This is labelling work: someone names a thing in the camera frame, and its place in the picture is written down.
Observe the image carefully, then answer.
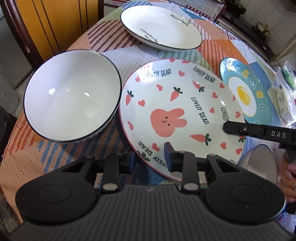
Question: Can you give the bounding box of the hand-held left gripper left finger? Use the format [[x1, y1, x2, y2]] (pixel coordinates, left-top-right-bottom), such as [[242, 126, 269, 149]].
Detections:
[[60, 152, 137, 194]]

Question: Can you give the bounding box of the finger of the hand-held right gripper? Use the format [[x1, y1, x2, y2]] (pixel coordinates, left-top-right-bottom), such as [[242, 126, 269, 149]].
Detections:
[[223, 121, 264, 142]]

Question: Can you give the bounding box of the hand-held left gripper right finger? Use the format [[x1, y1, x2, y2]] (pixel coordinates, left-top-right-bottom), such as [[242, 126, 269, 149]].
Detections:
[[164, 142, 233, 193]]

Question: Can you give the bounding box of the blue fried egg plate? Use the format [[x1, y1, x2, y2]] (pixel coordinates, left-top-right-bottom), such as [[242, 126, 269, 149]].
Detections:
[[219, 57, 284, 126]]

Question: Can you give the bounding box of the white ribbed bowl black rim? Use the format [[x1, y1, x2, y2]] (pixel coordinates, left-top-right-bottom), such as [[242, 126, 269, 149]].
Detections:
[[238, 144, 278, 186], [23, 50, 122, 143]]

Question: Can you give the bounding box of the pink bunny carrot plate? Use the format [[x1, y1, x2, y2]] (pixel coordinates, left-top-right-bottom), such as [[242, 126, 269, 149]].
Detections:
[[119, 59, 247, 182]]

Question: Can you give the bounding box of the white plate black rim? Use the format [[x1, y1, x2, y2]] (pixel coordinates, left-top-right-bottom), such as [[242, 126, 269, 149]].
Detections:
[[120, 2, 203, 52]]

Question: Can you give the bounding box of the person's right hand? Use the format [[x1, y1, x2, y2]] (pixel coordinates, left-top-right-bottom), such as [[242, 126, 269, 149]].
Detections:
[[281, 160, 296, 198]]

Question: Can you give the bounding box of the white tissue pack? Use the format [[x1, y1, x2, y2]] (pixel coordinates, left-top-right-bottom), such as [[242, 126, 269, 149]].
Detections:
[[275, 87, 296, 124]]

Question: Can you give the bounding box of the clear plastic basket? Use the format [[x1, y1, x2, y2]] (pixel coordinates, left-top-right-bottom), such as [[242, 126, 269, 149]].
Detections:
[[280, 61, 296, 90]]

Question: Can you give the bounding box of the black stove counter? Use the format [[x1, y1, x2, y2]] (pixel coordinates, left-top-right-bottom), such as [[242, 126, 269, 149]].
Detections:
[[216, 9, 277, 57]]

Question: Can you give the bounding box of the patchwork tablecloth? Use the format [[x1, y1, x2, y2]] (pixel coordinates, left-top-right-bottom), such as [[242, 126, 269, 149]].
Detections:
[[0, 0, 292, 232]]

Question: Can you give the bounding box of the black wok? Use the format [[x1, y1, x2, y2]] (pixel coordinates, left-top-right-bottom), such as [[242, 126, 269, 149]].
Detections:
[[228, 0, 246, 12]]

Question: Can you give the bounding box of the brown furry rug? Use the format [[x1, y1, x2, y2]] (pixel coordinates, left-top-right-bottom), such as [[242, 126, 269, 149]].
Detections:
[[0, 185, 23, 235]]

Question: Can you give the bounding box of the orange wooden chair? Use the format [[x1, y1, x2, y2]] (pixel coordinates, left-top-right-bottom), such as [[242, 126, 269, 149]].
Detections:
[[5, 0, 109, 62]]

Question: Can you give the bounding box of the grey cabinet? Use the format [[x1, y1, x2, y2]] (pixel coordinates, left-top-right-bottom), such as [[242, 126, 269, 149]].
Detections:
[[0, 0, 33, 90]]

